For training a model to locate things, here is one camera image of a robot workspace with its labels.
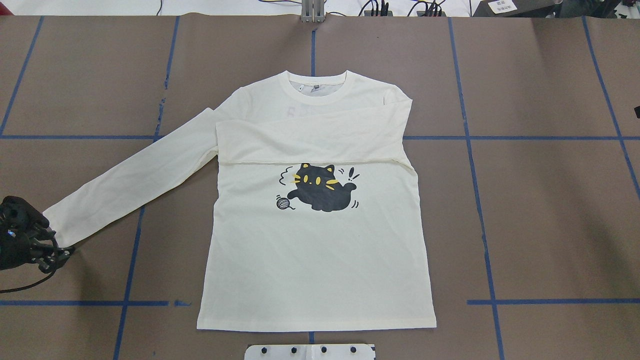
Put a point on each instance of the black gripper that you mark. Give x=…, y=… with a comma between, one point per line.
x=15, y=248

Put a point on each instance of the black box with label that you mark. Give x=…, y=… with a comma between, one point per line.
x=516, y=8

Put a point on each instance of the cream long-sleeve cat shirt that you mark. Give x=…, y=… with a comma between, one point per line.
x=317, y=225

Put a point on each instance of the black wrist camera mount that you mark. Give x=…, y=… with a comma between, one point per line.
x=17, y=214

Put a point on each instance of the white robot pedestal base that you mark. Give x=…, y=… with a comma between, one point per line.
x=347, y=351

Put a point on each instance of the grey aluminium post bracket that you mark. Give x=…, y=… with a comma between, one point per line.
x=313, y=11

